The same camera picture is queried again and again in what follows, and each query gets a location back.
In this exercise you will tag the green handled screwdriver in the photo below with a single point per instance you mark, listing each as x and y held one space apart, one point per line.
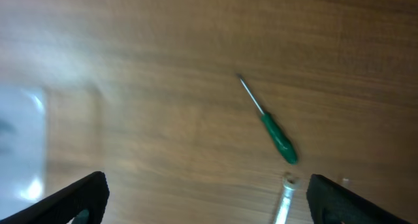
279 138

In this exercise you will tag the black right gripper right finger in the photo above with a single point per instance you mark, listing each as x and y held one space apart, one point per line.
331 203

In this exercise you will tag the clear plastic container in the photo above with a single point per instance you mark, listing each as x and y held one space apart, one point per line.
23 147

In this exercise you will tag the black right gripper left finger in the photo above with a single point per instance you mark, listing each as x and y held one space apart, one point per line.
84 201

